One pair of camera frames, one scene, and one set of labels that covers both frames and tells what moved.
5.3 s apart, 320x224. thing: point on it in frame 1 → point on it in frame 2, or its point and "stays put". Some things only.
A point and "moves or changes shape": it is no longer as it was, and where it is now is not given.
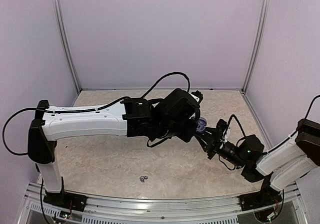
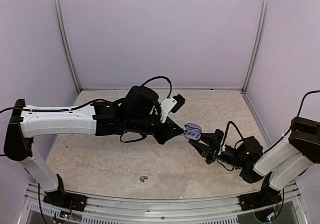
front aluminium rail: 285,208 stays put
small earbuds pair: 142,178 stays put
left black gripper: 187,137 → 165,136
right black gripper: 213,145 → 209,153
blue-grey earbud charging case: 201,124 moves or changes shape
